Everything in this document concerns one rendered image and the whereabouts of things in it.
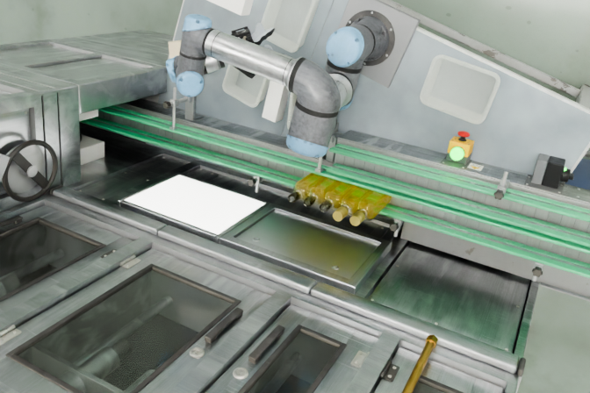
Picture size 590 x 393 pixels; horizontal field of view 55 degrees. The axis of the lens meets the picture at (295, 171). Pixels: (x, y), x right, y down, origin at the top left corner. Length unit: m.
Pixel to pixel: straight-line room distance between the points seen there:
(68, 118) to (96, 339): 0.93
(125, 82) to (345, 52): 0.93
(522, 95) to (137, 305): 1.33
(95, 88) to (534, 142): 1.54
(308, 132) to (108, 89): 1.03
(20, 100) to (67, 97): 0.19
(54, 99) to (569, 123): 1.69
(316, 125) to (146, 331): 0.67
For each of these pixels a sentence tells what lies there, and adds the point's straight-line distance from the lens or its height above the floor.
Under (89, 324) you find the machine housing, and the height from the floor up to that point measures 1.82.
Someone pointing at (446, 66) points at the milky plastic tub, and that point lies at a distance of 1.99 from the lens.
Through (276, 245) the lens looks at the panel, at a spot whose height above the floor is 1.24.
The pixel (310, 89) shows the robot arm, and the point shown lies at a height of 1.39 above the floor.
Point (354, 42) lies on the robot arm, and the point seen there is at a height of 0.99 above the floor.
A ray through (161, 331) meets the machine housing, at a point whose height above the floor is 1.74.
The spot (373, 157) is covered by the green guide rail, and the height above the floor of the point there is 0.93.
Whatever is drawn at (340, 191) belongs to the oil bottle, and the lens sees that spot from 1.89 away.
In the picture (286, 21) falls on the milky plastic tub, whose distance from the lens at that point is 2.19.
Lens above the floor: 2.68
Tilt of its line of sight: 57 degrees down
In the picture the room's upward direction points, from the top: 122 degrees counter-clockwise
